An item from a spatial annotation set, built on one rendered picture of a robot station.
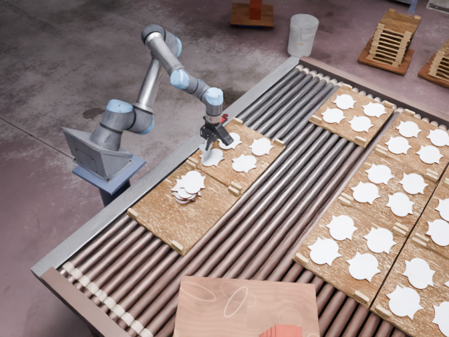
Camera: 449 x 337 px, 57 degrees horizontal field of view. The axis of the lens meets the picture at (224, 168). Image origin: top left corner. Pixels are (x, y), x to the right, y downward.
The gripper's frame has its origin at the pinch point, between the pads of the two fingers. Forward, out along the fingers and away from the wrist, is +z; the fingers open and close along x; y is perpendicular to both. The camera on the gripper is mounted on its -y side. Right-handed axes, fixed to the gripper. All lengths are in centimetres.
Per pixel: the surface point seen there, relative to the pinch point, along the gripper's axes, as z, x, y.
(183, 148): 8.5, 2.6, 19.6
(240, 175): 6.2, -0.8, -15.9
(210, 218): 7.3, 28.7, -21.9
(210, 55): 93, -188, 164
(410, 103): 1, -112, -58
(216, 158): 5.1, -1.1, 0.1
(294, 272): 9, 25, -65
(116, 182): 14, 39, 31
